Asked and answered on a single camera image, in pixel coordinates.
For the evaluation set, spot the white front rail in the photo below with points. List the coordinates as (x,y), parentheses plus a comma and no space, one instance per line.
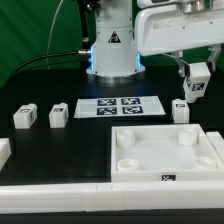
(111,196)

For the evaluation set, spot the white square tabletop part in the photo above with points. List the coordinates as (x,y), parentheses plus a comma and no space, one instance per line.
(181,152)

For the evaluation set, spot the white left rail block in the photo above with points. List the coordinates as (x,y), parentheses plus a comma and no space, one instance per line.
(5,151)

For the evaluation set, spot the paper sheet with markers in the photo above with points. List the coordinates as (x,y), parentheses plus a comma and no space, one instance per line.
(119,107)

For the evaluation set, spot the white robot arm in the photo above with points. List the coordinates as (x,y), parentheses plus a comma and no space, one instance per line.
(127,30)

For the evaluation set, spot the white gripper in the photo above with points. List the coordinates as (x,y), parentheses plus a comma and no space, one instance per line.
(165,27)

